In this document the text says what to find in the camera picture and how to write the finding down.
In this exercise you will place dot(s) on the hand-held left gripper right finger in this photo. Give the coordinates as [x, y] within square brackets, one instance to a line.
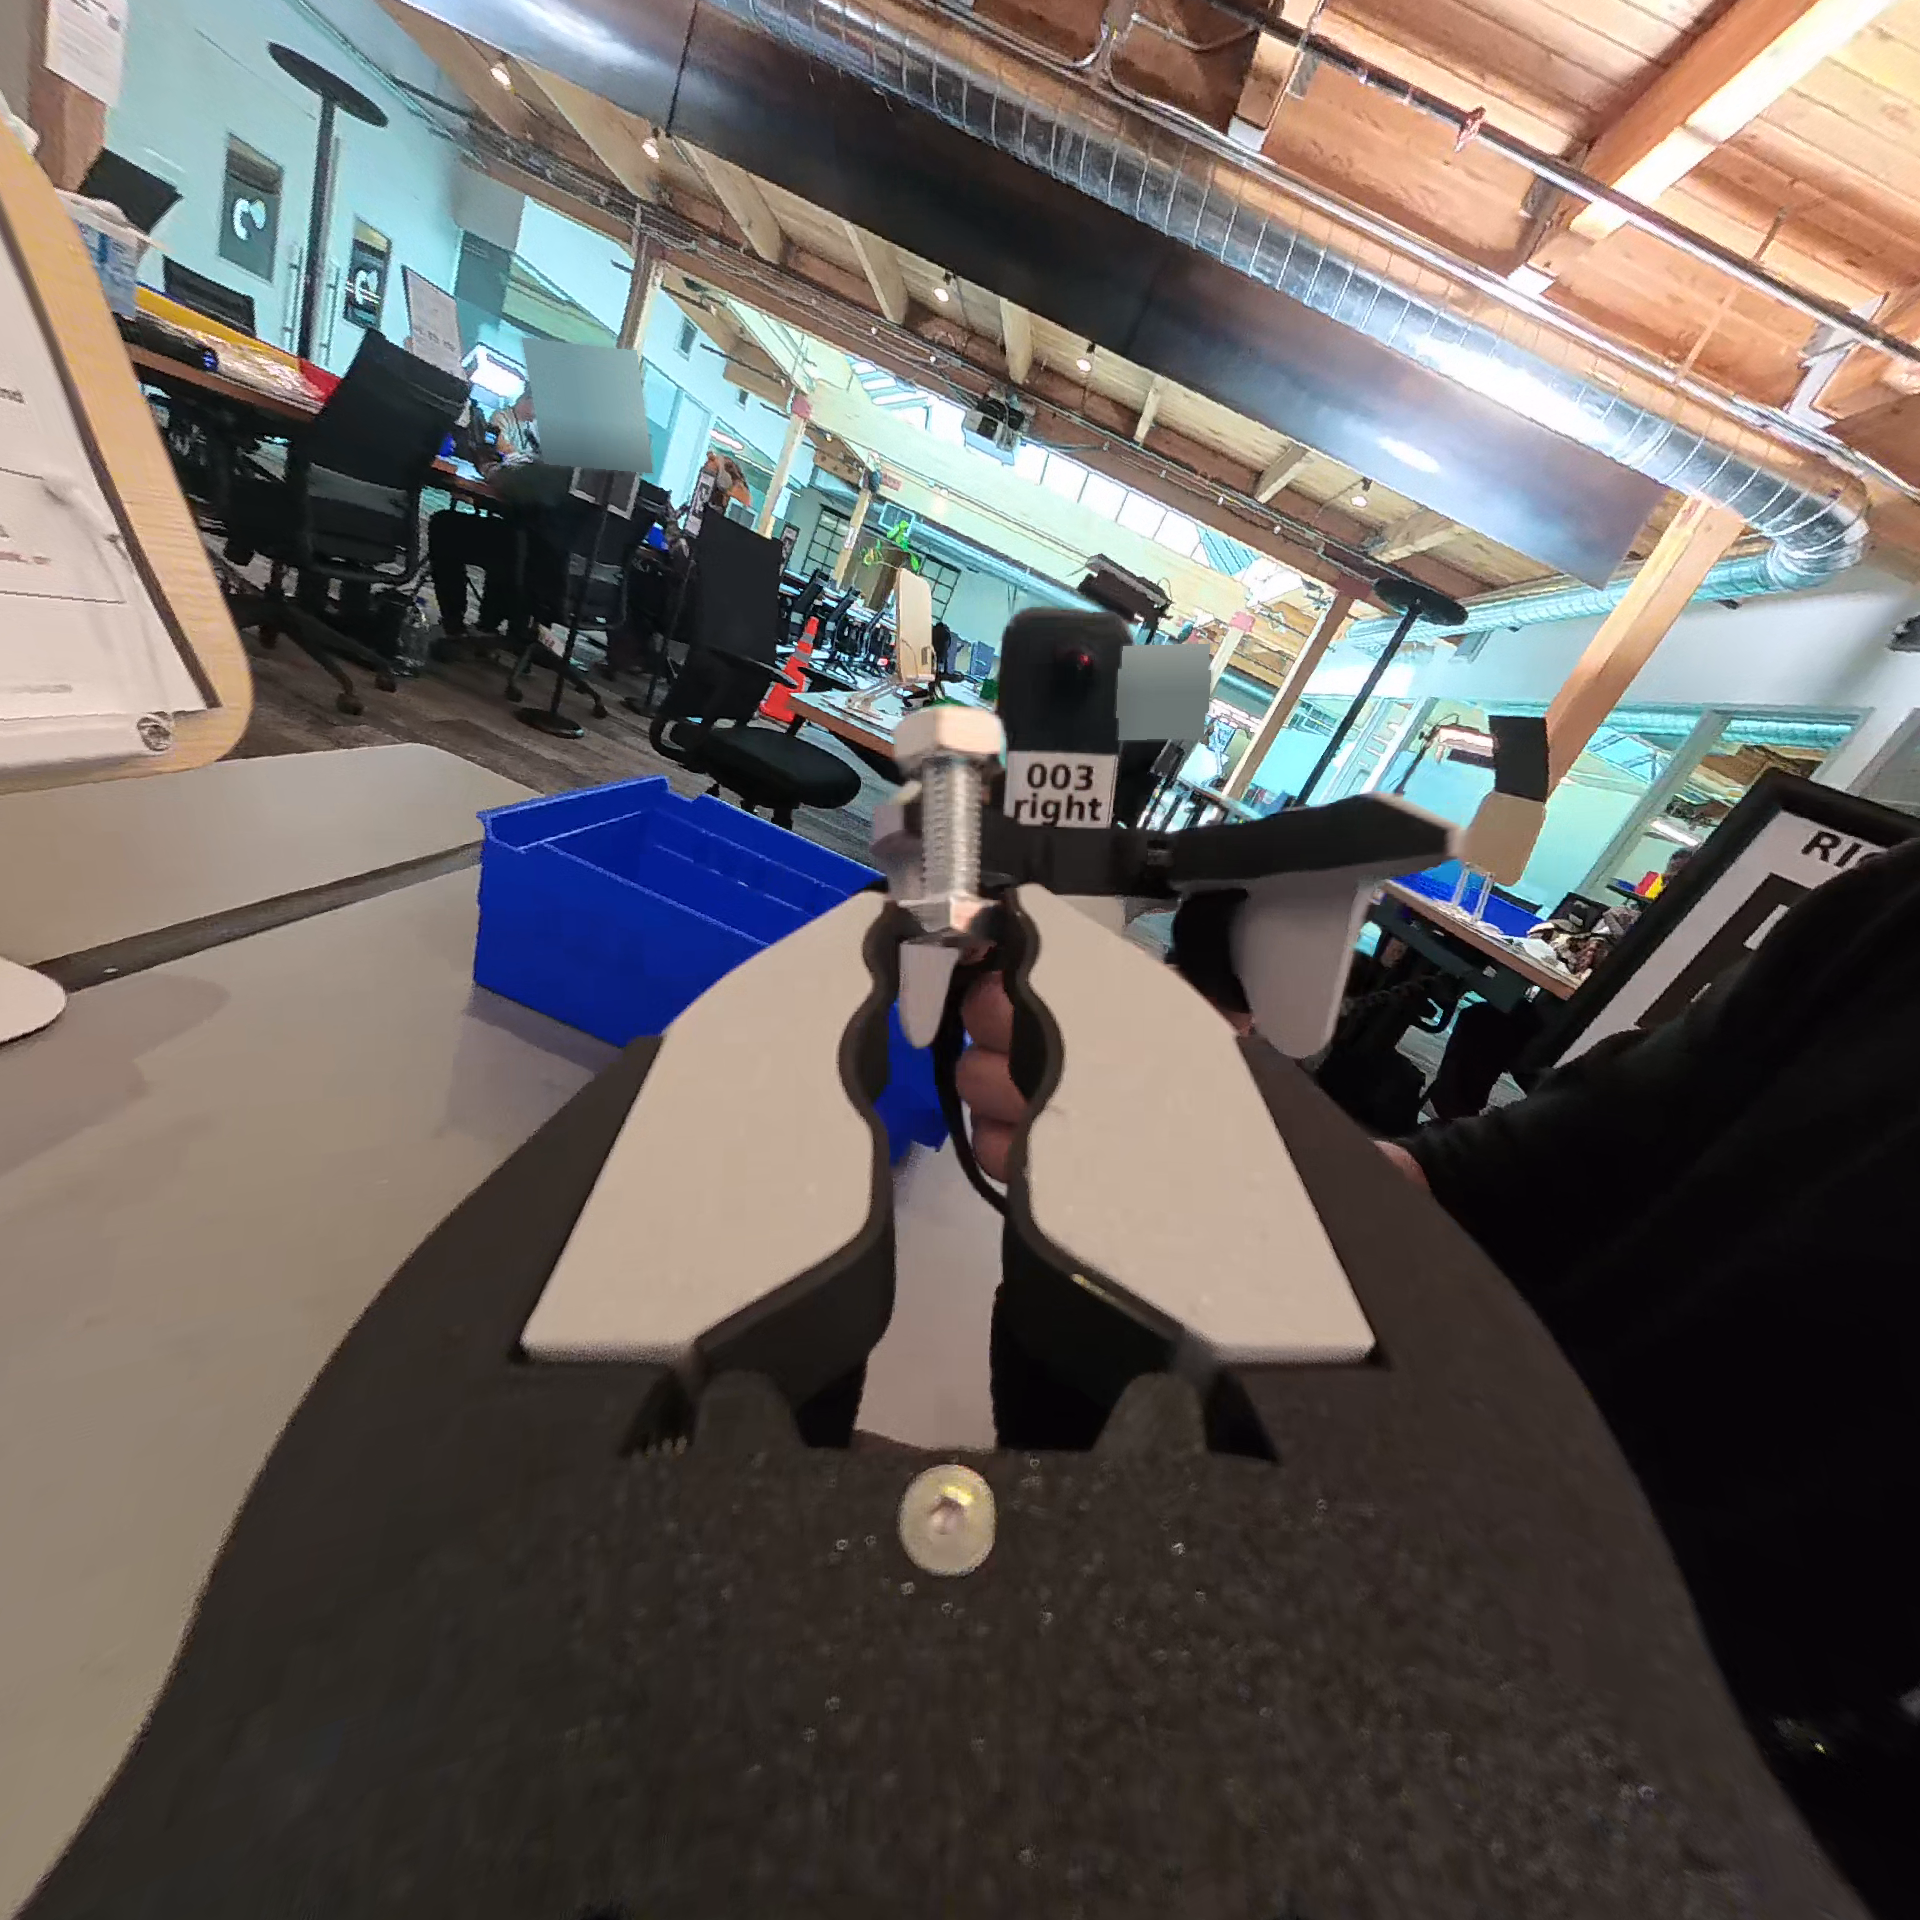
[1172, 1185]

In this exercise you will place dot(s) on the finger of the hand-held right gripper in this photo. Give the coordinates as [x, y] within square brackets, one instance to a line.
[923, 990]
[1306, 961]

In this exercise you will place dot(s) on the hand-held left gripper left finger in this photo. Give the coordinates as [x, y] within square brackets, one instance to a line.
[720, 1185]

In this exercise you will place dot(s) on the silver hex bolt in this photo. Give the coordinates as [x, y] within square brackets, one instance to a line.
[955, 825]

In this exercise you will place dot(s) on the blue plastic bin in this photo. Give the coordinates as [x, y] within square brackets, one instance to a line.
[630, 902]

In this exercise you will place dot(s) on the person's right forearm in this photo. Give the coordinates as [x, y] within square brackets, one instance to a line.
[1652, 1275]

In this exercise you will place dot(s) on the person's right hand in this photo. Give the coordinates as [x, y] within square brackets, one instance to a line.
[990, 1079]

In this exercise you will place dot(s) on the black studio light panel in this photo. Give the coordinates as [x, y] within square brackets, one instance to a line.
[1125, 582]

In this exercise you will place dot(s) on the wooden board stand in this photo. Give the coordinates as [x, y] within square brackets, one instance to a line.
[915, 623]

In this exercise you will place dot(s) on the green hanging plant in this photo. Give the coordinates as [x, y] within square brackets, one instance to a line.
[902, 540]

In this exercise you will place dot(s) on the wooden-edged table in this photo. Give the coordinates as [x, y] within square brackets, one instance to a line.
[855, 716]

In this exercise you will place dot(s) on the cardboard panel with black device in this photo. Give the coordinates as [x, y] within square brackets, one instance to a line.
[1507, 825]

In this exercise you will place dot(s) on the ceiling projector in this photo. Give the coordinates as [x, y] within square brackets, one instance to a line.
[997, 423]

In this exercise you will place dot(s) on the orange traffic cone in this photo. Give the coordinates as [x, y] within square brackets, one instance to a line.
[788, 682]

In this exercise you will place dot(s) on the black office chair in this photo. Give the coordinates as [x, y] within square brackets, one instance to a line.
[376, 450]
[743, 599]

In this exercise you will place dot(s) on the black floor lamp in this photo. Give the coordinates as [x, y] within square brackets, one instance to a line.
[1423, 603]
[327, 76]

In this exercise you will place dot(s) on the black white marker board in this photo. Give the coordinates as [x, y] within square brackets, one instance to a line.
[1694, 930]

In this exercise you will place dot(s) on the clear water bottle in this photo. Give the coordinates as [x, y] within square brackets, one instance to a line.
[416, 642]

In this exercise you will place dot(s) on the white board stand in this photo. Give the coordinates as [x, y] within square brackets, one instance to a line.
[23, 1003]

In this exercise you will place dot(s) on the wooden display board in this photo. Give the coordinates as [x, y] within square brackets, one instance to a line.
[182, 599]

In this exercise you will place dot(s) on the wooden-topped table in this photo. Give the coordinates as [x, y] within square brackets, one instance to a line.
[224, 369]

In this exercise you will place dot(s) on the printed instruction sheet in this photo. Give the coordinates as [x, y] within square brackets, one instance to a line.
[76, 523]

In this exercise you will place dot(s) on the silver ventilation duct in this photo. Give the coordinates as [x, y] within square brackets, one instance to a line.
[1350, 284]

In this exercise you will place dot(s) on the black wall poster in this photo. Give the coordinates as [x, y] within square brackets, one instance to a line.
[251, 211]

